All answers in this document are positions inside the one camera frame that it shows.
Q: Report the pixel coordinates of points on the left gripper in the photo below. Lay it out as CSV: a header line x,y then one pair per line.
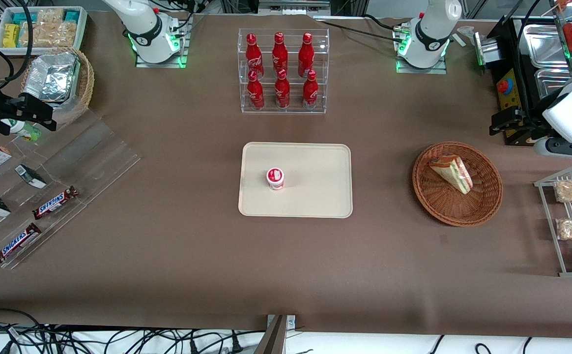
x,y
526,122

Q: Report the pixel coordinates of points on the triangle sandwich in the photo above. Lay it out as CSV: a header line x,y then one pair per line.
x,y
454,173

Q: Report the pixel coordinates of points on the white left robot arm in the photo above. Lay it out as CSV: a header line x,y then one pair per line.
x,y
428,34

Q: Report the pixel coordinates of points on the tan wicker basket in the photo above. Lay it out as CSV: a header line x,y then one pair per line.
x,y
87,78

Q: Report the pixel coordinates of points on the brown round wicker basket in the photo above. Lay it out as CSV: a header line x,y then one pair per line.
x,y
433,201

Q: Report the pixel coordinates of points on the beige plastic tray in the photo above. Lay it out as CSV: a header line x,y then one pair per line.
x,y
315,182

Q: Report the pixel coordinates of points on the green white plastic bottle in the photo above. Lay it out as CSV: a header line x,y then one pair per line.
x,y
24,130

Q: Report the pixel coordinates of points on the yellow emergency stop box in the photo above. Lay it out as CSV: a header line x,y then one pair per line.
x,y
511,98

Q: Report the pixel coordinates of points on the aluminium foil container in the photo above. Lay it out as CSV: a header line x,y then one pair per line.
x,y
50,76

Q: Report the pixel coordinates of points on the steel pan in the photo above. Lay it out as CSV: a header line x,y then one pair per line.
x,y
544,46
551,81

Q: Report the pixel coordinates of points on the yellow snack pack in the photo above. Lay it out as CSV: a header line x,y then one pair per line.
x,y
11,35

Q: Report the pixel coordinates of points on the silver control box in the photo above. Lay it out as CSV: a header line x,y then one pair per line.
x,y
487,49

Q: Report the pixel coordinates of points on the clear cracker pack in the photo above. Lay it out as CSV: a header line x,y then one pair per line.
x,y
50,34
50,15

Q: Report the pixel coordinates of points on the clear acrylic stepped display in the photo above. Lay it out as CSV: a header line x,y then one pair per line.
x,y
89,157

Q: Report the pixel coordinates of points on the teal snack pack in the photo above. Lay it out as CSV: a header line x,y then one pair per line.
x,y
20,18
71,16

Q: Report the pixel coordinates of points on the white plastic bin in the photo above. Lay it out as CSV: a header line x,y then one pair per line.
x,y
82,27

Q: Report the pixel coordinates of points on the Snickers chocolate bar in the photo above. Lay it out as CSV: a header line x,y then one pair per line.
x,y
55,202
16,243

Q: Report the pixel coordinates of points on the red skewered food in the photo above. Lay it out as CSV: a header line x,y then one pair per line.
x,y
570,35
563,4

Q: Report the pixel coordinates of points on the red cola bottle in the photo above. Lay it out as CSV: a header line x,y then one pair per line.
x,y
255,93
253,55
279,51
310,92
305,53
282,92

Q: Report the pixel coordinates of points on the clear acrylic bottle rack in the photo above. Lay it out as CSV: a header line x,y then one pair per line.
x,y
291,105

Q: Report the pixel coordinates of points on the red white yogurt cup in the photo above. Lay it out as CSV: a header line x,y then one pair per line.
x,y
275,179

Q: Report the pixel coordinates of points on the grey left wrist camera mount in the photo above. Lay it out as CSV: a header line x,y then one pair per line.
x,y
563,147

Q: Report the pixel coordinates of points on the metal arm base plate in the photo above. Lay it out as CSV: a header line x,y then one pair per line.
x,y
180,54
421,70

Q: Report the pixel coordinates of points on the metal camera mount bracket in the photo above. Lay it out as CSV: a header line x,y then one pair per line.
x,y
276,337

